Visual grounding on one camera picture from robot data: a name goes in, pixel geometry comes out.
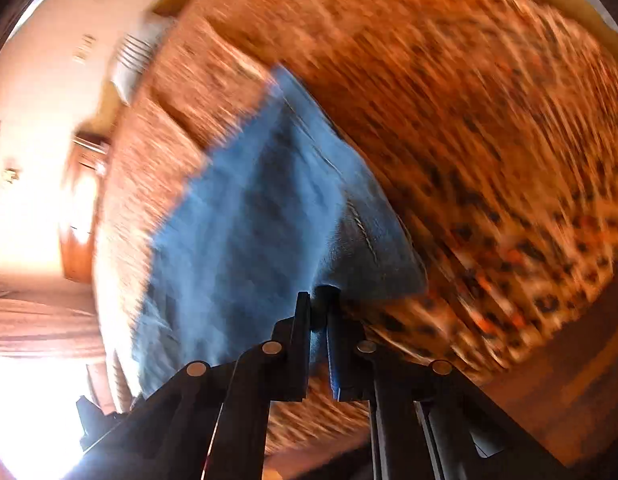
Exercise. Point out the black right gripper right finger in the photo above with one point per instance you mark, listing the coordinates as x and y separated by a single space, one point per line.
426 421

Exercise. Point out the white radiator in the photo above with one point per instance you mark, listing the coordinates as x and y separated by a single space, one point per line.
136 53

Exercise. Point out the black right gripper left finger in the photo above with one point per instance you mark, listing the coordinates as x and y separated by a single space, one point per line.
208 422

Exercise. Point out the blue denim pants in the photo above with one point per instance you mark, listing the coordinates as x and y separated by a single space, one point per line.
286 206

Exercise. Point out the leopard print bedspread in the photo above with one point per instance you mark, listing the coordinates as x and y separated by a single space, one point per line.
491 126

